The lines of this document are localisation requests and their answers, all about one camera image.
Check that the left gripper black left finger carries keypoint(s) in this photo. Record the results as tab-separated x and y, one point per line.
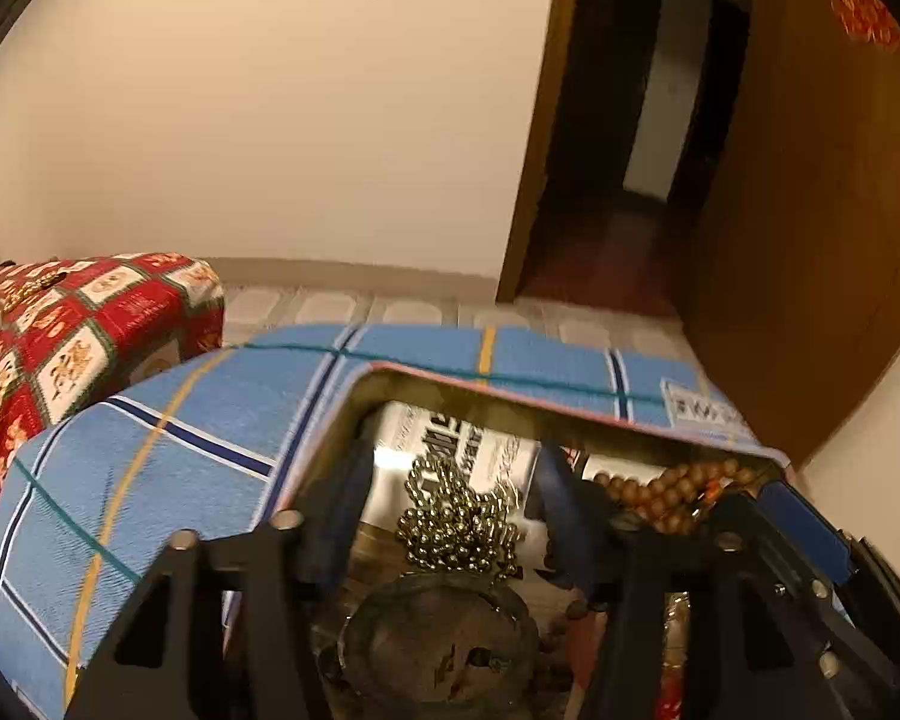
222	628

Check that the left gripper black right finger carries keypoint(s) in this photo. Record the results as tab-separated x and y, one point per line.
626	678

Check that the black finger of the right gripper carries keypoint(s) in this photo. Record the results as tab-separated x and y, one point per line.
866	587
776	646

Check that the brown wooden bead mala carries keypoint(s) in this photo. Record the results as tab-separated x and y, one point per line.
593	526

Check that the green jade bangle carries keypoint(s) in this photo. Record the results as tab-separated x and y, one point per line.
439	646

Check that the pink bangle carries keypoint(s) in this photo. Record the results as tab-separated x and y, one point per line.
675	643

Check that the blue plaid tablecloth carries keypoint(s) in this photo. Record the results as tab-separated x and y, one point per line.
211	444

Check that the pink metal tin box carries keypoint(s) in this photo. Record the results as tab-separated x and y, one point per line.
498	410

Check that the brown wooden door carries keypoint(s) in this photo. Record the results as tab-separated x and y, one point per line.
791	298

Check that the red patterned bedspread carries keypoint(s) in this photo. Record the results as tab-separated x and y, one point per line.
73	332

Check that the red double happiness sticker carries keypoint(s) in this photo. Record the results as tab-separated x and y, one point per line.
867	22

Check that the brown wooden door frame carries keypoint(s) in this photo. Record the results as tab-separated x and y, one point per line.
533	175

